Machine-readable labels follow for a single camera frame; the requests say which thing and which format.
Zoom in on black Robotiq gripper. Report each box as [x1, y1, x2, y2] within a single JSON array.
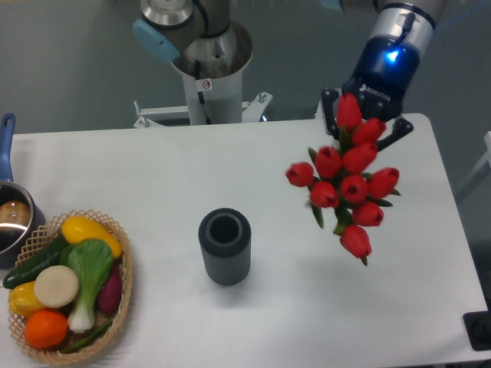
[[321, 36, 420, 150]]

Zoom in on red tulip bouquet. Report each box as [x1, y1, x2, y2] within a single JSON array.
[[285, 92, 400, 264]]

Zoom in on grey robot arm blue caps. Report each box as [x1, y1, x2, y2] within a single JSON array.
[[133, 1, 445, 149]]

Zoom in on dark grey ribbed vase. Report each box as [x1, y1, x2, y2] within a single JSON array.
[[198, 208, 252, 286]]

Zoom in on white furniture piece right edge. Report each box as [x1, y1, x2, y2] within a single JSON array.
[[455, 131, 490, 202]]

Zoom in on black device at table edge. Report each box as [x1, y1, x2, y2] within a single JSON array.
[[463, 310, 490, 351]]

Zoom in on green bok choy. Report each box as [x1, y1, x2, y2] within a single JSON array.
[[60, 238, 114, 334]]

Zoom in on yellow squash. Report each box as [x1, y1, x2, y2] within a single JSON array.
[[61, 215, 123, 258]]

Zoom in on purple sweet potato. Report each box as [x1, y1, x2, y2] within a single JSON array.
[[97, 264, 123, 314]]

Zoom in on green bean pod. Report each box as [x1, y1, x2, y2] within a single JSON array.
[[60, 319, 113, 354]]

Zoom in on dark green cucumber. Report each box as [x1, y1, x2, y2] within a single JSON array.
[[3, 234, 68, 289]]

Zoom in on woven wicker basket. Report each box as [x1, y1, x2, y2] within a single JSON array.
[[8, 209, 133, 366]]

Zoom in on beige round bun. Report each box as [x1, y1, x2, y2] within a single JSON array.
[[34, 265, 79, 308]]

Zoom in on orange fruit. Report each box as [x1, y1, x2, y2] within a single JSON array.
[[24, 309, 68, 350]]

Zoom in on yellow bell pepper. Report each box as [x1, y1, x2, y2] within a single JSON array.
[[8, 281, 45, 318]]

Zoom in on white metal base frame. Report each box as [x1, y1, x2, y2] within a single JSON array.
[[133, 87, 327, 129]]

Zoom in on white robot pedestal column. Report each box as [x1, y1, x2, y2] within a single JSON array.
[[174, 67, 243, 126]]

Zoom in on blue handled saucepan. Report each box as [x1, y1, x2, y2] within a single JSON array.
[[1, 113, 45, 269]]

